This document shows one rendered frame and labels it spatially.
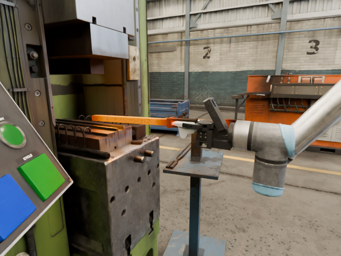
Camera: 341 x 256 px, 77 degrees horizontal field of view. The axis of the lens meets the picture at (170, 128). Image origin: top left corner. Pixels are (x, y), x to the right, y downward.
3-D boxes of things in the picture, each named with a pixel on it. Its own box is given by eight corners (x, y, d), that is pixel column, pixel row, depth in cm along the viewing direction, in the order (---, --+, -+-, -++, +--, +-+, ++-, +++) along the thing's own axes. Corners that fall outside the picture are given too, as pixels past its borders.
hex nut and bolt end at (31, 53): (42, 73, 71) (39, 51, 69) (33, 72, 68) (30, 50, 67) (37, 73, 72) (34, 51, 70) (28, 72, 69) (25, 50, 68)
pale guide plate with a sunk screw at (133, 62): (139, 80, 118) (138, 46, 114) (130, 80, 110) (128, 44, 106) (136, 80, 119) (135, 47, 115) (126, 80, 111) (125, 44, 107)
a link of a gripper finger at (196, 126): (180, 128, 71) (207, 130, 67) (180, 123, 70) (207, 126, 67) (185, 125, 75) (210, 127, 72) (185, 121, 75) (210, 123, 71)
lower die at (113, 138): (132, 142, 96) (131, 123, 94) (100, 156, 78) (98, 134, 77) (66, 132, 114) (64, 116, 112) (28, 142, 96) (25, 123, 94)
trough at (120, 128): (124, 129, 90) (124, 125, 90) (116, 131, 86) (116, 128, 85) (56, 121, 108) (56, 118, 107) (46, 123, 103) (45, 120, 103)
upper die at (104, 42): (129, 59, 88) (128, 34, 86) (92, 54, 71) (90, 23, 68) (58, 62, 106) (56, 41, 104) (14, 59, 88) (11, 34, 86)
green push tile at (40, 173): (66, 181, 46) (44, 152, 45) (46, 199, 39) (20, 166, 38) (59, 184, 46) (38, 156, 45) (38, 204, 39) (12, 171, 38)
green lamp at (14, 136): (31, 144, 42) (28, 122, 41) (4, 151, 38) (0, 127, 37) (21, 141, 43) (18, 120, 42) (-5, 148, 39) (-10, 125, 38)
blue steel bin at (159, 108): (189, 128, 529) (190, 99, 513) (179, 136, 456) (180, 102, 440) (145, 125, 569) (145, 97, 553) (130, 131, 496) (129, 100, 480)
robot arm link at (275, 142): (294, 164, 58) (299, 128, 56) (245, 156, 64) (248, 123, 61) (291, 153, 67) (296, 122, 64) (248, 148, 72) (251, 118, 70)
